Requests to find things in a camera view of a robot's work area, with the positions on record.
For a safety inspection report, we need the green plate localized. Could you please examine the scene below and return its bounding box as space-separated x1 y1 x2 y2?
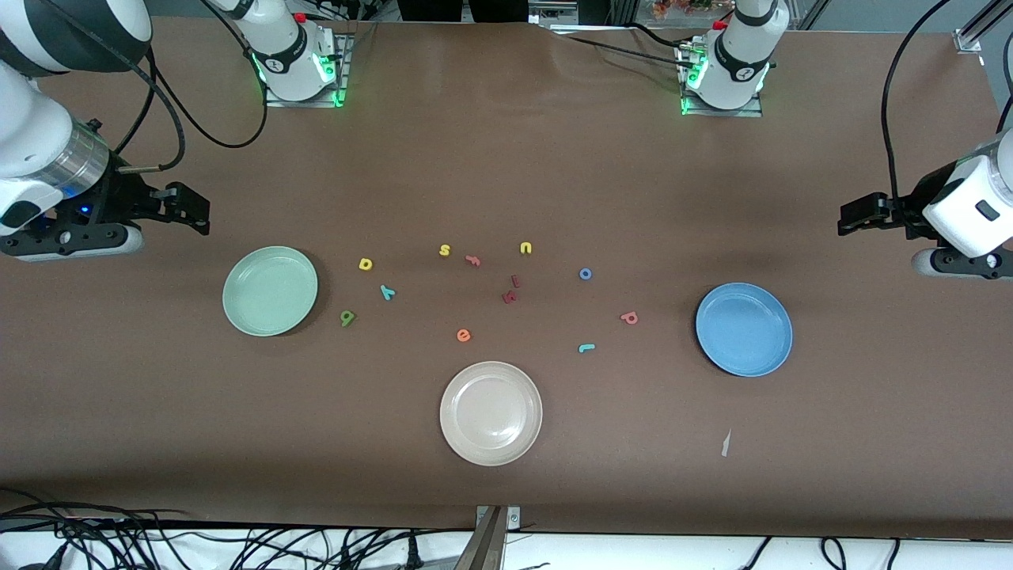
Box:
222 245 319 337

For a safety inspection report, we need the blue plate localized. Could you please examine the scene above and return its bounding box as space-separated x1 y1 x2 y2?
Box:
695 283 794 378

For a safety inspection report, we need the beige plate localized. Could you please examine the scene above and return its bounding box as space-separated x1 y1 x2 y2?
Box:
439 361 544 467

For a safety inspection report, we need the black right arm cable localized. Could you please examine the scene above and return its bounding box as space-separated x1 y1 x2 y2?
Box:
32 0 270 175

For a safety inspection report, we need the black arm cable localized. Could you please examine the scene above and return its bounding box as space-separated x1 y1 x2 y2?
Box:
880 0 954 208
32 0 270 175

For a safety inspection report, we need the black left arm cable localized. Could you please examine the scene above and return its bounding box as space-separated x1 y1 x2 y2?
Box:
880 0 954 208

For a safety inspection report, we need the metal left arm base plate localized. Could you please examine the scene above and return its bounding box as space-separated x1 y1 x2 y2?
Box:
678 44 764 118

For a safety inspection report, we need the aluminium frame profile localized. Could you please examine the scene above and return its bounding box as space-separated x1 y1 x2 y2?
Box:
954 0 1013 55

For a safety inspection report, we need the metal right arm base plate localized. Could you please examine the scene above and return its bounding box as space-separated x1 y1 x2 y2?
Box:
265 32 350 108

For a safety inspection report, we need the black power cable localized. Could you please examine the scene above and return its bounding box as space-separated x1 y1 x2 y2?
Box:
625 22 717 50
563 34 693 70

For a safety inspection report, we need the black cable bundle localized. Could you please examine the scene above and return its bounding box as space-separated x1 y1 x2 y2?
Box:
0 487 444 570

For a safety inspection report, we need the silver bracket plate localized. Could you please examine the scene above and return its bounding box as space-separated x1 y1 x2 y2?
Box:
476 505 522 531

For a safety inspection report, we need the dark metal mount post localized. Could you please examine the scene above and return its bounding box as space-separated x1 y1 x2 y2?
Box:
453 505 507 570

